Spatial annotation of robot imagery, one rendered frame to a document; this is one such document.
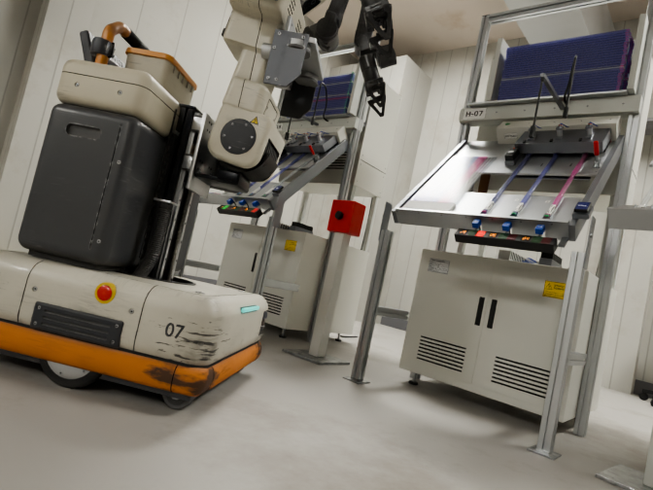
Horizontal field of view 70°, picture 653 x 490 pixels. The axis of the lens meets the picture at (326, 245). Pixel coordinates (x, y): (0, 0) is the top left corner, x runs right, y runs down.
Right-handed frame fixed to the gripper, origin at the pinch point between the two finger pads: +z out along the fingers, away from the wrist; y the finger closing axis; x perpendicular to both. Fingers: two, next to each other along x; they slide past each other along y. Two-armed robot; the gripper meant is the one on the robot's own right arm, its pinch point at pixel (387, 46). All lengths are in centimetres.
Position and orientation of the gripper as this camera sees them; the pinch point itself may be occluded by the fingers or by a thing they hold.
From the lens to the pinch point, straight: 132.5
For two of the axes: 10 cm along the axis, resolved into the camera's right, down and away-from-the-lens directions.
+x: -9.4, 3.1, 1.4
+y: 1.7, 0.7, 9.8
